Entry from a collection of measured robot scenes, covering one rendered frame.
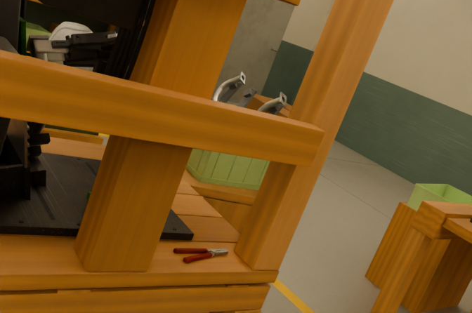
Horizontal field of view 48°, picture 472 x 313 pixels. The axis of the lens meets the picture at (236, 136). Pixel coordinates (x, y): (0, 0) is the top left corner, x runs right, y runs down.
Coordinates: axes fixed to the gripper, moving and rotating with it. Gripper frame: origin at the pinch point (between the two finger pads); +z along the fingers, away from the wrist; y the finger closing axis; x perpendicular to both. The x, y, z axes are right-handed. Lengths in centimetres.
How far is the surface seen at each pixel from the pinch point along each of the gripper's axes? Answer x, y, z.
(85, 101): 26.2, 28.2, 4.2
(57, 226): 36.8, -10.4, 3.0
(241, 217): 32, -78, -84
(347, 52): 18, 29, -57
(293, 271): 54, -194, -183
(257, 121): 30.6, 23.4, -30.9
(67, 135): -8, -71, -21
